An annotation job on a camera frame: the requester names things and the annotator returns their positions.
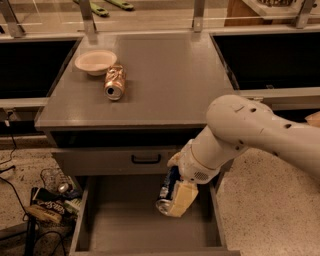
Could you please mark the green snack bag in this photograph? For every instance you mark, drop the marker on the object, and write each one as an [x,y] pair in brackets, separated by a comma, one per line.
[73,206]

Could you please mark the green tool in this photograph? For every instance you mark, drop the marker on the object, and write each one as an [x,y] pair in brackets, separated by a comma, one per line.
[122,4]
[96,9]

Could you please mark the open grey middle drawer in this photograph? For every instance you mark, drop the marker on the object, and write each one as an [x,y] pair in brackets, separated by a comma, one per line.
[118,217]

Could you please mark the white paper bowl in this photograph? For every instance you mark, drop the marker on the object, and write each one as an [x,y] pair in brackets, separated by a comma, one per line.
[95,62]

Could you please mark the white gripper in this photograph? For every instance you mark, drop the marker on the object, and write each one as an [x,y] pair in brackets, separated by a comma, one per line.
[194,167]

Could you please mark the green tool right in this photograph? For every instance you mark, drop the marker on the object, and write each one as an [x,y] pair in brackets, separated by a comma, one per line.
[122,4]

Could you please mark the blue pepsi can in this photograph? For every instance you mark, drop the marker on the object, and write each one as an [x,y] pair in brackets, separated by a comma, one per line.
[165,195]

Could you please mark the wooden box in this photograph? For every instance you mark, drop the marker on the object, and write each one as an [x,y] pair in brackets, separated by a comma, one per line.
[297,13]

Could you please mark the green tool left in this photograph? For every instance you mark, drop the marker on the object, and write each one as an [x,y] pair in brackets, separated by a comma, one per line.
[96,9]

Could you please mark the grey drawer cabinet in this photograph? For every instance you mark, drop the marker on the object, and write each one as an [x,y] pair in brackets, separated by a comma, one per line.
[171,80]

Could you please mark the crushed orange soda can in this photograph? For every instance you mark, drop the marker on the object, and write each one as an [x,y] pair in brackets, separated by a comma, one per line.
[114,85]

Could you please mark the black drawer handle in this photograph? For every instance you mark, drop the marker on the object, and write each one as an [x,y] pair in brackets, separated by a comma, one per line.
[146,160]

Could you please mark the dark snack bag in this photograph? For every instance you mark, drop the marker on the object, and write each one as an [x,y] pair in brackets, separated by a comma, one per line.
[51,201]

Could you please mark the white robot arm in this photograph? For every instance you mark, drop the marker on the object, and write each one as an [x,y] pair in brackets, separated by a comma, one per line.
[235,124]

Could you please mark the clear plastic bottle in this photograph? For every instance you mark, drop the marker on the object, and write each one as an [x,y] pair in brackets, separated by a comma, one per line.
[54,180]

